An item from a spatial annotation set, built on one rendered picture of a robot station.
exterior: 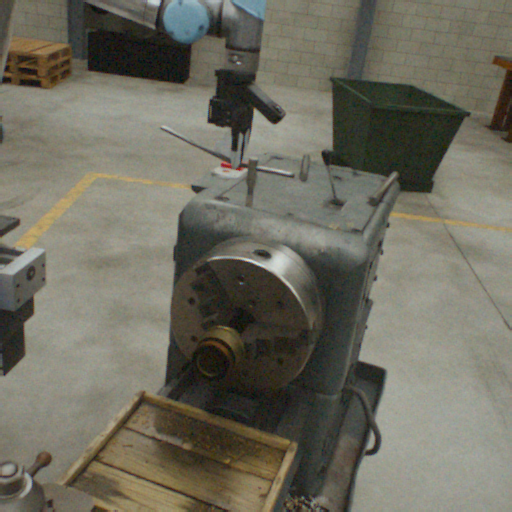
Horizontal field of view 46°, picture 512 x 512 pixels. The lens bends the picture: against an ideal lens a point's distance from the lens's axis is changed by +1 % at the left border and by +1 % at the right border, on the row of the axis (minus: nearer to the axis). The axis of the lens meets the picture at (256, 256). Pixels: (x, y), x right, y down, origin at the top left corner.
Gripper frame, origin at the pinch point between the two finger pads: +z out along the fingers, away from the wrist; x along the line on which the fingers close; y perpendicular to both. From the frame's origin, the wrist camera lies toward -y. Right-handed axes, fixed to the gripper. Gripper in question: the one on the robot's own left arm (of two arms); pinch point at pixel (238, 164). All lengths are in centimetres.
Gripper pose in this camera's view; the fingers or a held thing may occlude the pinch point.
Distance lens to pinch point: 137.1
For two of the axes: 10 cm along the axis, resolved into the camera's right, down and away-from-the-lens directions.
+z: -1.3, 9.0, 4.2
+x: -3.3, 3.6, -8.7
